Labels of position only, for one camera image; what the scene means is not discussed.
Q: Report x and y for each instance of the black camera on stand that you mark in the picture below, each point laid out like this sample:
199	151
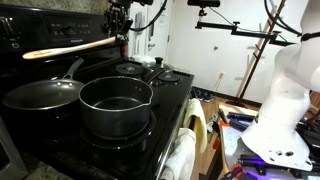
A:
204	3

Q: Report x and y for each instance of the black saucepan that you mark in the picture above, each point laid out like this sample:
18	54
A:
116	107

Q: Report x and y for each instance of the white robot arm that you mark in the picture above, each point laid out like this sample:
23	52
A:
272	135

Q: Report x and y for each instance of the wooden spoon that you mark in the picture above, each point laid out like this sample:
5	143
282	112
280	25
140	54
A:
45	53

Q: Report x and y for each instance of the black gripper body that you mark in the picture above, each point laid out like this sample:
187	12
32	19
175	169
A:
116	18

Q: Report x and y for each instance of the black frying pan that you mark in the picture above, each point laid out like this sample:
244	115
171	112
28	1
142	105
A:
46	94

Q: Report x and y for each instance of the glass pot lid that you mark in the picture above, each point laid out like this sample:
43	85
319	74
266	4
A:
156	63

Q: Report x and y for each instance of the wooden ladder stand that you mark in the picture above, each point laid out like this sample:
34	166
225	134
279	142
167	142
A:
273	17

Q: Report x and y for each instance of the yellow dish towel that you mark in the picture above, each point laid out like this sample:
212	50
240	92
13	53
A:
195	120

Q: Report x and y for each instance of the white dish towel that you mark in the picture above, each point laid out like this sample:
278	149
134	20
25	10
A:
179	165

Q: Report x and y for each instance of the black electric stove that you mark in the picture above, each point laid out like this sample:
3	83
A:
58	136

